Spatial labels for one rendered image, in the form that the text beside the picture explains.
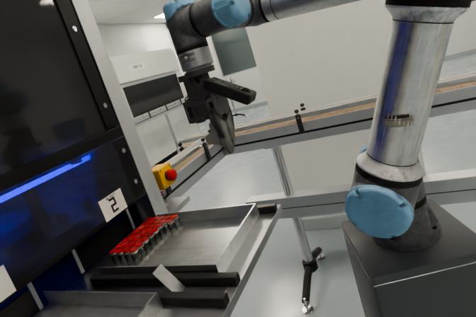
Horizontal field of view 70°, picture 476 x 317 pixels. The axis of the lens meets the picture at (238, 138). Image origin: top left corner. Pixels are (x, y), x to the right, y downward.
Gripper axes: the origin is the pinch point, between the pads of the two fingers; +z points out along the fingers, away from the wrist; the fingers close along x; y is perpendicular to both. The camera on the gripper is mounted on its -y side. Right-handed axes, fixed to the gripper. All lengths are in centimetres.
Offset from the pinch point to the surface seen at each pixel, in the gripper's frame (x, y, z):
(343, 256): -111, 8, 109
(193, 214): -5.7, 22.2, 19.0
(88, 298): 28.3, 30.4, 19.6
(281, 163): -86, 21, 36
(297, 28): -144, 7, -28
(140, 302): 28.3, 15.7, 20.2
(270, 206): -6.3, -2.2, 19.7
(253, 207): -3.6, 1.5, 18.0
